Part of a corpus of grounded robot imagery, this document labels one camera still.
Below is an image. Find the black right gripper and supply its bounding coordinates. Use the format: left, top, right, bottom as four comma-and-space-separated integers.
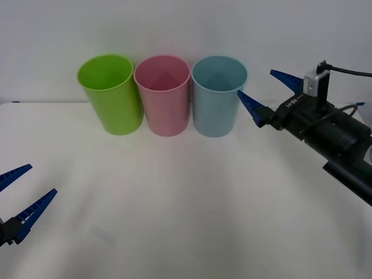
236, 69, 335, 141

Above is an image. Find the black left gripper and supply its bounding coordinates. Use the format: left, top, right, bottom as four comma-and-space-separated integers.
0, 164, 58, 248

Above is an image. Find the pale blue plastic bin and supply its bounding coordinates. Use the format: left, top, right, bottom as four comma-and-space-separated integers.
191, 55, 249, 138

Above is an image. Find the pink plastic bin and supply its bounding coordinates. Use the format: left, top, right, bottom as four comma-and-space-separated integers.
133, 55, 192, 137

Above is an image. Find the green plastic bin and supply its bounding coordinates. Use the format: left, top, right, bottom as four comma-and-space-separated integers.
77, 54, 144, 136

